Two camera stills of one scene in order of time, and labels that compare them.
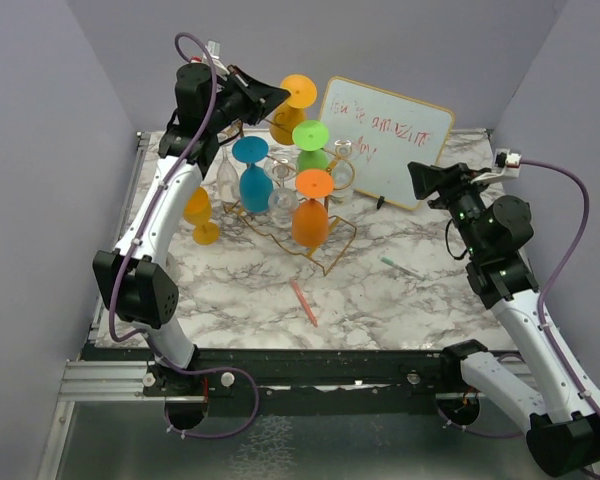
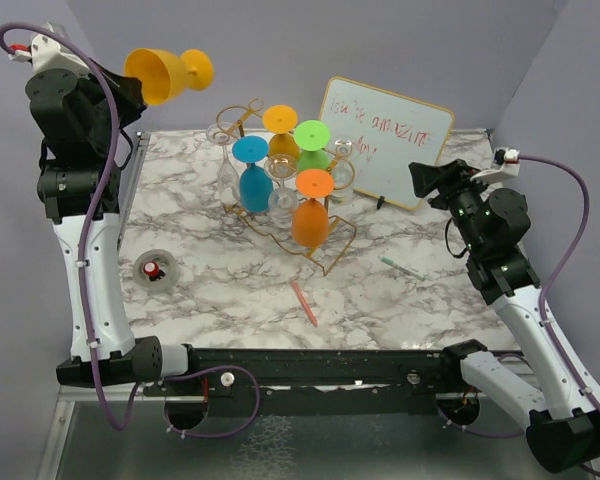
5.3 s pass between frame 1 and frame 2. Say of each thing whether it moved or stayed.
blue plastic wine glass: stayed
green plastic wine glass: stayed
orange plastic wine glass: stayed
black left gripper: moved
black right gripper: stayed
